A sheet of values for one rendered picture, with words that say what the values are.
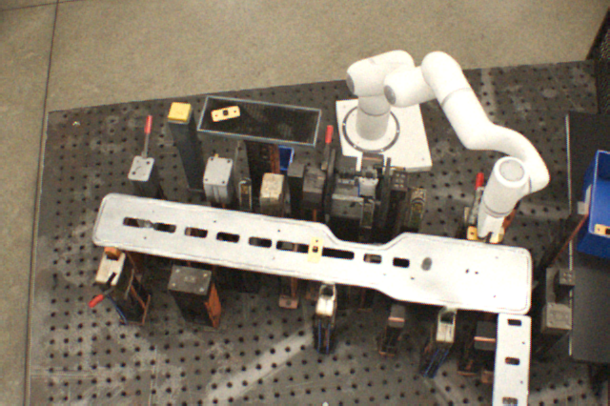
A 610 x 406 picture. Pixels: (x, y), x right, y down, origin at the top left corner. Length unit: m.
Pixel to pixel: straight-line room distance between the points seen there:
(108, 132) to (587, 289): 1.85
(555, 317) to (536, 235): 0.58
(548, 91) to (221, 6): 2.02
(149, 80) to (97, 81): 0.29
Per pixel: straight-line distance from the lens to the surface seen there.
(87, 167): 2.84
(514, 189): 1.69
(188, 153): 2.46
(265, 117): 2.25
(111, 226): 2.32
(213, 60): 3.94
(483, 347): 2.16
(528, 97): 3.01
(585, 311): 2.24
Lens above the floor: 2.99
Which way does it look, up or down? 59 degrees down
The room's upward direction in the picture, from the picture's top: 1 degrees counter-clockwise
